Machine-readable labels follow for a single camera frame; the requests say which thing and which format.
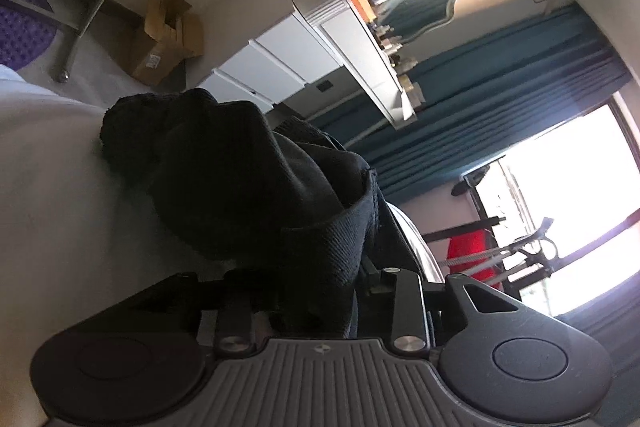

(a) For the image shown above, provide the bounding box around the black garment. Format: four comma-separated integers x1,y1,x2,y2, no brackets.
100,89,380,338

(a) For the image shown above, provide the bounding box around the metal drying rack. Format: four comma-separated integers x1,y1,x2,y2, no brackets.
422,166,561,295

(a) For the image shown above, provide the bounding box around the red cloth on rack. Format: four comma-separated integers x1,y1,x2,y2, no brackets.
446,229,504,291

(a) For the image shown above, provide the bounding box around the pastel bed sheet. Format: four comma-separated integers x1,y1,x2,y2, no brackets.
1,67,228,426

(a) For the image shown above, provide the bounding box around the teal curtain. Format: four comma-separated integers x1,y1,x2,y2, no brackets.
312,4,632,205

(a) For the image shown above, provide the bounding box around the brown cardboard box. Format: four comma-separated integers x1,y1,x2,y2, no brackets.
128,0,204,87

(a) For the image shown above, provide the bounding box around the purple cushion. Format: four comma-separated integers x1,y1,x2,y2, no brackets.
1,0,56,70

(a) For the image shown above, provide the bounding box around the wavy framed mirror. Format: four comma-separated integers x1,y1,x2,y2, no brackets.
369,0,457,44

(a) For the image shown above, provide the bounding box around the white drawer cabinet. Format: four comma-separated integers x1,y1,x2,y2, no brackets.
186,0,416,129

